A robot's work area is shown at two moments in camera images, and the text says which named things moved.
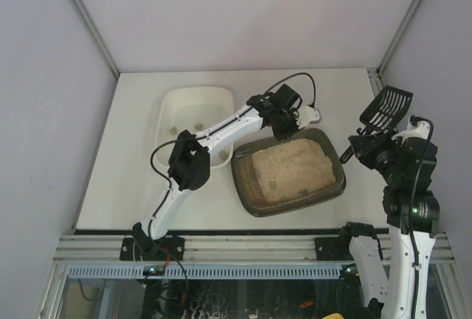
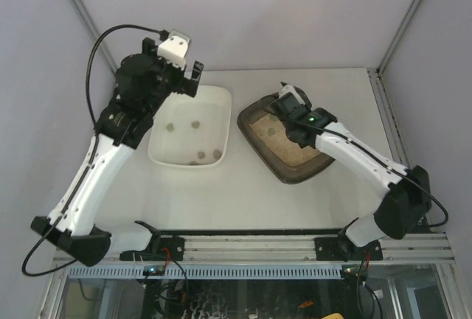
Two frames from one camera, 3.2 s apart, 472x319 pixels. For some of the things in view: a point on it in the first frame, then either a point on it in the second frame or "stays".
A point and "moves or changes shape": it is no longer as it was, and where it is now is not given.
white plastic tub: (193, 109) stays
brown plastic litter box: (276, 175) moves or changes shape
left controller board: (154, 270) stays
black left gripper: (282, 127) → (189, 80)
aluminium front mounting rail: (106, 250) stays
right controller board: (349, 272) stays
